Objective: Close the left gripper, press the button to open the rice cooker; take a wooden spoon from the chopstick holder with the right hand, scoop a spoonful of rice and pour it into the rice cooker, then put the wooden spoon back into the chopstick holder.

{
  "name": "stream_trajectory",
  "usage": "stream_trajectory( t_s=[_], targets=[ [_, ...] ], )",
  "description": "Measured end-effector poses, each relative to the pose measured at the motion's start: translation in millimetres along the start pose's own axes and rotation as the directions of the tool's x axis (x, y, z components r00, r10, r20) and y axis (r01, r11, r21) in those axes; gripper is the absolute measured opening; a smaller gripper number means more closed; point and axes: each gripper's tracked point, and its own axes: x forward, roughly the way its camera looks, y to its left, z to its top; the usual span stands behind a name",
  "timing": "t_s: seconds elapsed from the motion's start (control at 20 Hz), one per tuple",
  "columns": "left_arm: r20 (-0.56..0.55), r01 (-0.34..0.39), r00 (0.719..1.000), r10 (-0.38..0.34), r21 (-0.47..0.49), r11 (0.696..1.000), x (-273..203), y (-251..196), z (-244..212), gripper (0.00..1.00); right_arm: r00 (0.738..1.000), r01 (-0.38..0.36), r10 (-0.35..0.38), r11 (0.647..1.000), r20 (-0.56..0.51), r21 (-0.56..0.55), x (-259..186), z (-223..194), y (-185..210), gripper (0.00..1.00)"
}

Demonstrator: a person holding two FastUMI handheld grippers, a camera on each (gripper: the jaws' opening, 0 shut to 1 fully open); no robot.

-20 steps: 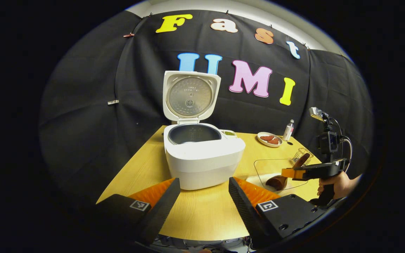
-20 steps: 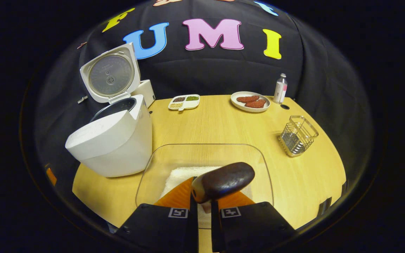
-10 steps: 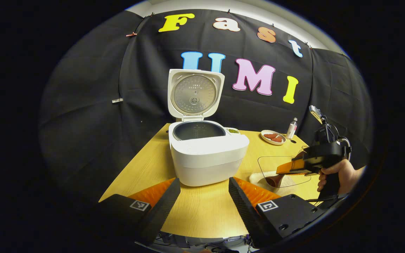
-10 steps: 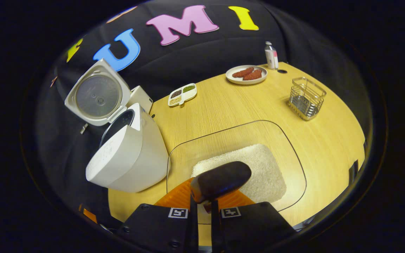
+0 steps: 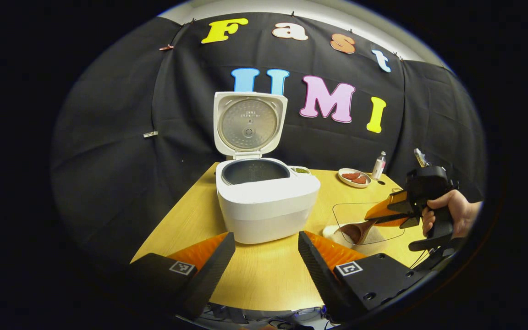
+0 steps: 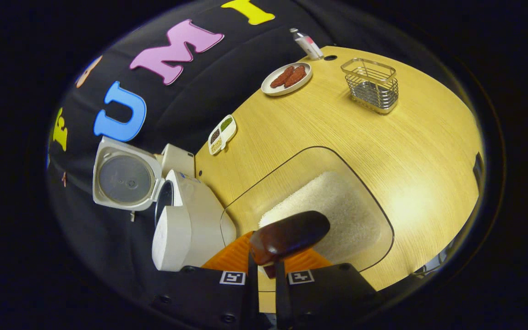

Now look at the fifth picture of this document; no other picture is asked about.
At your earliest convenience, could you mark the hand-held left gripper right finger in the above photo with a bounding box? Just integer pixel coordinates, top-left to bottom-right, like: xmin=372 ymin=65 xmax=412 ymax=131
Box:
xmin=298 ymin=231 xmax=429 ymax=324

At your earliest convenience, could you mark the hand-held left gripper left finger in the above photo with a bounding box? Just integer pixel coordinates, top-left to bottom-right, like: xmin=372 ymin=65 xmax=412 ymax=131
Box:
xmin=129 ymin=232 xmax=236 ymax=321

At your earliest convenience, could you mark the brown wooden spoon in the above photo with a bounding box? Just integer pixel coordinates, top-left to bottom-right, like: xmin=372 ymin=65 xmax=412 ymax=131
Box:
xmin=339 ymin=219 xmax=379 ymax=245

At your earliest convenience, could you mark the white rice cooker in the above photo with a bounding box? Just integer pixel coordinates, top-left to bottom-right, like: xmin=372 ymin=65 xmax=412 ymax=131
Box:
xmin=213 ymin=91 xmax=321 ymax=245

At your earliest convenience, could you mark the clear glass rice container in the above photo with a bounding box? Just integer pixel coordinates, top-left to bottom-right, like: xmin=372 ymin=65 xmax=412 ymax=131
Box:
xmin=323 ymin=203 xmax=406 ymax=256

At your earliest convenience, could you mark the clear bottle with pink label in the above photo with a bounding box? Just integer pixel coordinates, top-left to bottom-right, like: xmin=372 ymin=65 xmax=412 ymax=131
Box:
xmin=371 ymin=151 xmax=387 ymax=180

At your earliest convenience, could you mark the white round plate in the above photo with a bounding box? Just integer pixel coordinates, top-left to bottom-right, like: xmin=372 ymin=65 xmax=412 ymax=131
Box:
xmin=338 ymin=168 xmax=372 ymax=189

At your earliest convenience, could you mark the black backdrop cloth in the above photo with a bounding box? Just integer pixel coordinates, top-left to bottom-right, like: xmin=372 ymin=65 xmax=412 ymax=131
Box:
xmin=51 ymin=11 xmax=487 ymax=257

